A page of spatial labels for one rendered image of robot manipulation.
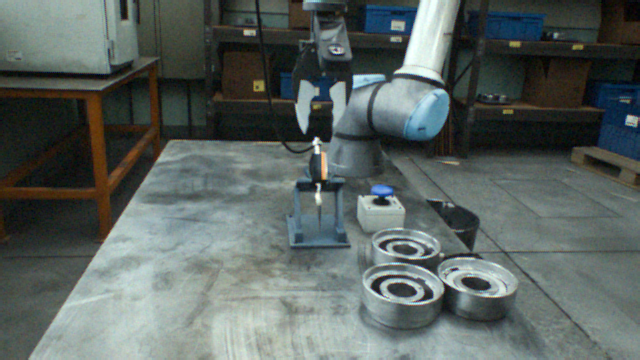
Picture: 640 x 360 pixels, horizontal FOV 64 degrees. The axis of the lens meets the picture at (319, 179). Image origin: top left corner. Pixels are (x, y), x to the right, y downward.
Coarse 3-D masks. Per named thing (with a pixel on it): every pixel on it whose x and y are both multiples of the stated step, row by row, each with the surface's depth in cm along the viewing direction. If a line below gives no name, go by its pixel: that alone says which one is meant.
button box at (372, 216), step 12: (360, 204) 93; (372, 204) 91; (384, 204) 91; (396, 204) 91; (360, 216) 93; (372, 216) 89; (384, 216) 89; (396, 216) 89; (372, 228) 90; (384, 228) 90; (396, 228) 90
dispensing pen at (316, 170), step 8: (320, 144) 89; (320, 152) 88; (312, 160) 86; (320, 160) 86; (312, 168) 86; (320, 168) 86; (312, 176) 85; (320, 176) 85; (312, 184) 88; (320, 184) 86; (320, 192) 86; (320, 200) 86; (320, 208) 86; (320, 216) 85; (320, 224) 85
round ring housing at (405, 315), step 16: (368, 272) 68; (384, 272) 71; (400, 272) 71; (416, 272) 70; (368, 288) 64; (384, 288) 66; (400, 288) 69; (416, 288) 67; (432, 288) 67; (368, 304) 64; (384, 304) 62; (400, 304) 61; (416, 304) 61; (432, 304) 62; (384, 320) 64; (400, 320) 62; (416, 320) 62
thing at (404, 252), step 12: (372, 240) 78; (420, 240) 81; (432, 240) 79; (372, 252) 77; (384, 252) 74; (396, 252) 77; (408, 252) 80; (420, 252) 77; (432, 252) 77; (420, 264) 73; (432, 264) 74
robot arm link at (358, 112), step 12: (360, 84) 114; (372, 84) 115; (360, 96) 114; (372, 96) 113; (348, 108) 116; (360, 108) 114; (348, 120) 117; (360, 120) 116; (348, 132) 118; (360, 132) 118; (372, 132) 119
